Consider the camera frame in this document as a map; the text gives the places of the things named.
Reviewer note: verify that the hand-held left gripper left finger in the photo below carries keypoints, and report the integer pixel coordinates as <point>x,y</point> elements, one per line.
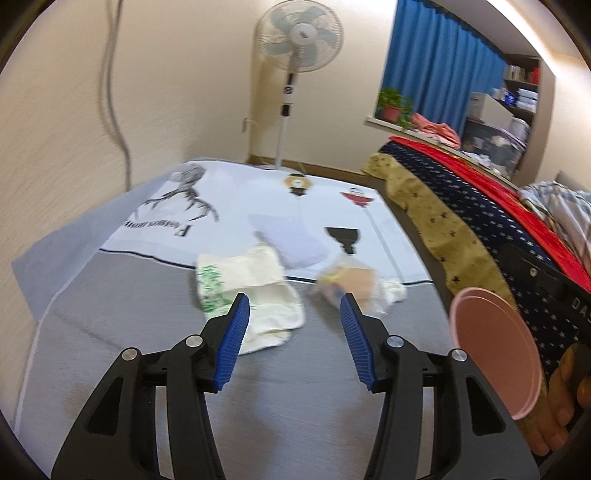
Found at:
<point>233,341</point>

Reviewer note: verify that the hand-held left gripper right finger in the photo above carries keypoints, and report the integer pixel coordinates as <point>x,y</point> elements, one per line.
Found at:
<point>358,341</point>

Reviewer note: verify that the white bag with green print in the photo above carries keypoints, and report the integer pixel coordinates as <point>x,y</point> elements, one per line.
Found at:
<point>258,286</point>

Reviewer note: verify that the clear bag with brown item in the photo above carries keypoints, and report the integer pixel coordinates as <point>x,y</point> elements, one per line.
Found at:
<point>358,279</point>

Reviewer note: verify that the pink plastic bowl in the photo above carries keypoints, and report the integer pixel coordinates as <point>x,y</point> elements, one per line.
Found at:
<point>494,350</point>

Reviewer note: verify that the person's right hand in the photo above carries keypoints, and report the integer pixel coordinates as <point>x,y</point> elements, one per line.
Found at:
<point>551,415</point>

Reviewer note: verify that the plaid cloth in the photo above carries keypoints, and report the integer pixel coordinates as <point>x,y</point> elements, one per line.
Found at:
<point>563,207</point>

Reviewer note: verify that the red cloth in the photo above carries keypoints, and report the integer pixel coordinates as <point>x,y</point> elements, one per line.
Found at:
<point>517,203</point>

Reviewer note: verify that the grey white printed blanket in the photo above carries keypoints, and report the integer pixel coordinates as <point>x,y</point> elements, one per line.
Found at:
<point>295,415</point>

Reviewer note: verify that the yellow star quilt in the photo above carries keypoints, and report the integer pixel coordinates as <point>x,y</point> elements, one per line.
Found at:
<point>443,230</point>

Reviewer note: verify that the white tissue paper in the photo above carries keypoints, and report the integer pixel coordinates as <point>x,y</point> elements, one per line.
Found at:
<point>291,240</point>

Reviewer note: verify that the navy dotted quilt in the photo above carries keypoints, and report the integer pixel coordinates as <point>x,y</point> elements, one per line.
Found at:
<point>471,194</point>

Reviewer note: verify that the clear storage box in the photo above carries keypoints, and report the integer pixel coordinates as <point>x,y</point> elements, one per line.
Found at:
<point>494,147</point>

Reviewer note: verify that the white box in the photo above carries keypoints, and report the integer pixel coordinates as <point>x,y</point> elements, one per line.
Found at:
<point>491,108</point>

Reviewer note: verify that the pink cloth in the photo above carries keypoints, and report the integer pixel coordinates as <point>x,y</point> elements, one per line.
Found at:
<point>436,131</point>

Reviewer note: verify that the wooden bookshelf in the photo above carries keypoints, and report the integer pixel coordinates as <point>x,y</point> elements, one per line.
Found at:
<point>521,87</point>

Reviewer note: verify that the wooden windowsill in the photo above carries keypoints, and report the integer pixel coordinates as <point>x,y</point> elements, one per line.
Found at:
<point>383,123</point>

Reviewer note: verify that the potted green plant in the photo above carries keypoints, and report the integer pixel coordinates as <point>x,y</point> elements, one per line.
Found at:
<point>391,110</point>

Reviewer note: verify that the blue curtain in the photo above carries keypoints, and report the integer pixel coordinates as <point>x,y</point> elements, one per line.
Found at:
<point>438,69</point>

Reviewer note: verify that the white standing fan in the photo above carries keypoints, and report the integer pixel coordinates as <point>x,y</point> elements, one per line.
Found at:
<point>300,34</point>

